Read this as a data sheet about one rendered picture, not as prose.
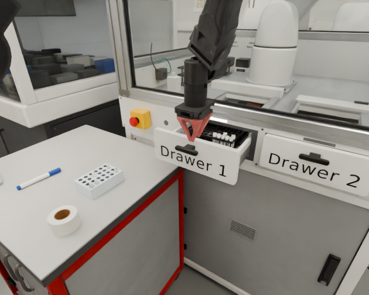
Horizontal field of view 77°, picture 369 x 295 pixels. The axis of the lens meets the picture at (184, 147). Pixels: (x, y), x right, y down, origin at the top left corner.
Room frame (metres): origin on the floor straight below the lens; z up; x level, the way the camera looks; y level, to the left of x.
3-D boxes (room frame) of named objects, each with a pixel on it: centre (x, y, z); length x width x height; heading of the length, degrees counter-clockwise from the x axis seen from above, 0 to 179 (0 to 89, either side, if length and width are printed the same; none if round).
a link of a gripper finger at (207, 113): (0.58, -0.03, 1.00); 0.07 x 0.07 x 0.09; 59
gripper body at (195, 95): (0.57, -0.03, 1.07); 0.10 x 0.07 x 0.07; 149
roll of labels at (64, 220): (0.44, 0.31, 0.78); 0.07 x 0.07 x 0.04
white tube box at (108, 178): (0.61, 0.27, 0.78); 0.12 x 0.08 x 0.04; 145
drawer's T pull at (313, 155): (0.55, -0.35, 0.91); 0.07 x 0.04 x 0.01; 57
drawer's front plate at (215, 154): (0.62, -0.03, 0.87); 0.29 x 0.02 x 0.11; 57
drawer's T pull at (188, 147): (0.59, -0.01, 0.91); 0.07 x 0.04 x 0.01; 57
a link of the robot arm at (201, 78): (0.58, -0.03, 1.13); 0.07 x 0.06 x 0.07; 141
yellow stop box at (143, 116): (0.90, 0.18, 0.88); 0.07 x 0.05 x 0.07; 57
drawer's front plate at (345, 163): (0.57, -0.37, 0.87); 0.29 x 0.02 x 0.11; 57
